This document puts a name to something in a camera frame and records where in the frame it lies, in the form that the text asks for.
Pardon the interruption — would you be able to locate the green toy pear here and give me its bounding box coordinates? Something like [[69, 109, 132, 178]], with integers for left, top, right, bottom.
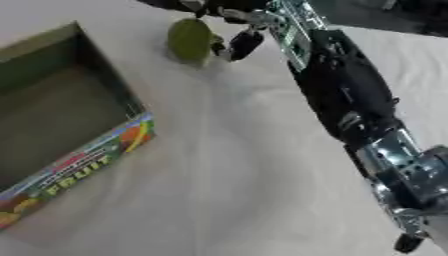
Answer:
[[166, 18, 216, 64]]

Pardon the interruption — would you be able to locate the open cardboard box, printed front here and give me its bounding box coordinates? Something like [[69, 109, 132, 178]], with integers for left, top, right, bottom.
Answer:
[[0, 21, 158, 232]]

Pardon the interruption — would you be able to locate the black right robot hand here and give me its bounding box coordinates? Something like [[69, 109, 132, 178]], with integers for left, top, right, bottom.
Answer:
[[138, 0, 277, 62]]

